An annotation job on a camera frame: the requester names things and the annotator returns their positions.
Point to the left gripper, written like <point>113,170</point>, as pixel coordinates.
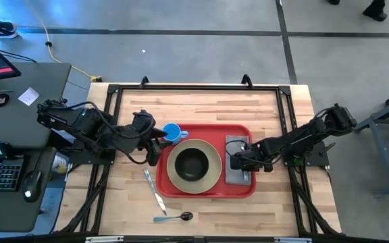
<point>144,141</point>

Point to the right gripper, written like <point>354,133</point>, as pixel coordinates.
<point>245,161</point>

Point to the light blue mug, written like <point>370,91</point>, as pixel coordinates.
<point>171,132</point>

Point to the grey cloth napkin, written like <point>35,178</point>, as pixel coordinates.
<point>235,179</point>

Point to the beige round plate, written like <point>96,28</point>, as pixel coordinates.
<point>214,165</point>

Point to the dark grey bowl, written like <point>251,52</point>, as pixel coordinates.
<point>192,164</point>

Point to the red plastic tray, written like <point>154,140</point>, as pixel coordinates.
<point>214,133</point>

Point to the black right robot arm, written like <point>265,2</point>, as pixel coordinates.
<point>309,131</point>

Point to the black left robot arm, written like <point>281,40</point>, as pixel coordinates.
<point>79,121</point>

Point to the white labelled container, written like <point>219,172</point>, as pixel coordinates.
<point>59,163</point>

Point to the black computer mouse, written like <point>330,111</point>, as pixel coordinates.
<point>32,184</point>

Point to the white paper note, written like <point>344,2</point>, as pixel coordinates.
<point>28,96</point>

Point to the grey desk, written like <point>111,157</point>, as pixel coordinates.
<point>19,125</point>

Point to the black round disc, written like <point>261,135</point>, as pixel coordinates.
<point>0,100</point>

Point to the person's shoe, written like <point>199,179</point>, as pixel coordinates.
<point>375,11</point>
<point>4,29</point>

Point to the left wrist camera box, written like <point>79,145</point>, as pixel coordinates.
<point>144,119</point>

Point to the black aluminium table frame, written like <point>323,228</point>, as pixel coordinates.
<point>198,87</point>

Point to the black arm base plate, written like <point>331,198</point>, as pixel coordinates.
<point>79,158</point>
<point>307,160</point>

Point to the silver frame bracket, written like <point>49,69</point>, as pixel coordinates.
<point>103,239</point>
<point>292,240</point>

